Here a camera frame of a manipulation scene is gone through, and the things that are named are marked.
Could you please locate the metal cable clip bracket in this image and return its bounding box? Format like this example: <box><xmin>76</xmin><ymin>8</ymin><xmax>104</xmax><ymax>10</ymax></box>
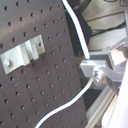
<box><xmin>0</xmin><ymin>35</ymin><xmax>45</xmax><ymax>74</ymax></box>

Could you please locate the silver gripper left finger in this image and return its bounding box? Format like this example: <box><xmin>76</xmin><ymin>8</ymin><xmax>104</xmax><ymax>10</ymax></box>
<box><xmin>80</xmin><ymin>60</ymin><xmax>119</xmax><ymax>94</ymax></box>

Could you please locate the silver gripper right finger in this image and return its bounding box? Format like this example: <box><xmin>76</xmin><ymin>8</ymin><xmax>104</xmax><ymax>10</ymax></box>
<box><xmin>90</xmin><ymin>41</ymin><xmax>128</xmax><ymax>68</ymax></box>

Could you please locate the aluminium frame rail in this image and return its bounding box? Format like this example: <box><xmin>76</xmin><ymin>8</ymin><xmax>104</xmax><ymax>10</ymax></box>
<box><xmin>85</xmin><ymin>86</ymin><xmax>115</xmax><ymax>128</ymax></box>

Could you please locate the white cable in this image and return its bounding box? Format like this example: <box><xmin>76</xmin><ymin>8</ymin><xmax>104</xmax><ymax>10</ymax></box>
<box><xmin>34</xmin><ymin>0</ymin><xmax>95</xmax><ymax>128</ymax></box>

